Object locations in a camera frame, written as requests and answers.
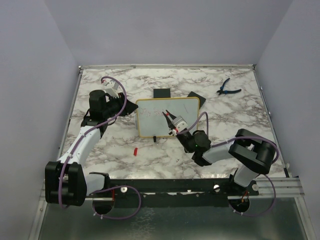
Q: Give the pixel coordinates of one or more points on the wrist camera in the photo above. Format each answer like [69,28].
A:
[111,88]
[179,128]

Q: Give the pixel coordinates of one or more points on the red marker cap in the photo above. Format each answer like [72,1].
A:
[135,151]

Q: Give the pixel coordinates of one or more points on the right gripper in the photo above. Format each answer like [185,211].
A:
[171,125]

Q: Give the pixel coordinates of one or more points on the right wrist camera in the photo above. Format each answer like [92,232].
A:
[179,128]

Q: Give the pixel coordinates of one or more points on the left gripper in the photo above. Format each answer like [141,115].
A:
[130,107]

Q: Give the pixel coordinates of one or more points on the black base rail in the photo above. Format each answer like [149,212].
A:
[172,193]

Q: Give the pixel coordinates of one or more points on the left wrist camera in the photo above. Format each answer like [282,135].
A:
[111,88]

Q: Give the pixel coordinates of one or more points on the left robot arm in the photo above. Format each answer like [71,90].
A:
[65,181]

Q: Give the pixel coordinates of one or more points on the black square block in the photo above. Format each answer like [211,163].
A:
[159,93]
[201,99]

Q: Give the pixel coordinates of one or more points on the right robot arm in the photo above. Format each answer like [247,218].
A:
[255,153]

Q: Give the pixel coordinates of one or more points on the yellow framed whiteboard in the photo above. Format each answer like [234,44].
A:
[150,121]

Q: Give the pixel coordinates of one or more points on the black square block right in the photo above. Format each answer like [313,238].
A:
[201,99]

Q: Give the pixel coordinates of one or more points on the black square block left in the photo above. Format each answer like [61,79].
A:
[159,93]

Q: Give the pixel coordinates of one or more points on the metal table frame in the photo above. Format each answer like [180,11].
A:
[234,100]

